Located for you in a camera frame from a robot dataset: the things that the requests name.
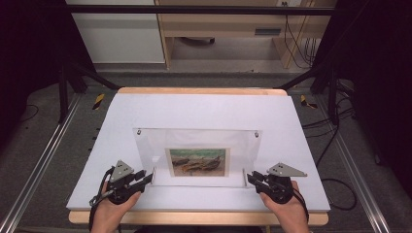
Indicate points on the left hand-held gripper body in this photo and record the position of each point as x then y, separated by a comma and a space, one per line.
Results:
120, 181

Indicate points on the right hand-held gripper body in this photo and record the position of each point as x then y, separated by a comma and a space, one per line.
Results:
281, 184

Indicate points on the painted boats picture card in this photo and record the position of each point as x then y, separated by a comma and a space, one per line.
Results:
197, 162

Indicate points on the clear acrylic photo frame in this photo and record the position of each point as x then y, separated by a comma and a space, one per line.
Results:
194, 139

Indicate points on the person's right hand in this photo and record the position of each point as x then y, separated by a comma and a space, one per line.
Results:
288, 215

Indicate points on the person's left hand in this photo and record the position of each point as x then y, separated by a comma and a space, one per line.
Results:
108, 215

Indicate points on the light grey table mat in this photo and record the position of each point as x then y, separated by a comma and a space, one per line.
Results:
194, 110

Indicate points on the yellow clamp right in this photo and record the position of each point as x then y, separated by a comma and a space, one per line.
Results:
307, 103

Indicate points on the black metal stand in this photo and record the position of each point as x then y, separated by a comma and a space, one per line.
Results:
332, 97
63, 97

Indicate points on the wooden table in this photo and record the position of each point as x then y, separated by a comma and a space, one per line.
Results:
200, 90

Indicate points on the white cabinet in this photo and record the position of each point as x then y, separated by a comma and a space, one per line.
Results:
120, 39

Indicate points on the dark curtain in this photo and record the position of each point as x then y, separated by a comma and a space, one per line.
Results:
29, 48
379, 81

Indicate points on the black curved object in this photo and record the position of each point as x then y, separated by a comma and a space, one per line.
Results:
197, 40

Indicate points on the wooden desk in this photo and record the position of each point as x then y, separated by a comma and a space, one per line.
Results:
223, 24

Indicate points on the black horizontal bar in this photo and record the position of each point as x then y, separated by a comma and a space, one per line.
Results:
194, 9

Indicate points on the white power strip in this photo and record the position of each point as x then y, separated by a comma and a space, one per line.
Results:
290, 2

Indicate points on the aluminium floor rail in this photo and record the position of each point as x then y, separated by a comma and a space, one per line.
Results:
42, 158
356, 168

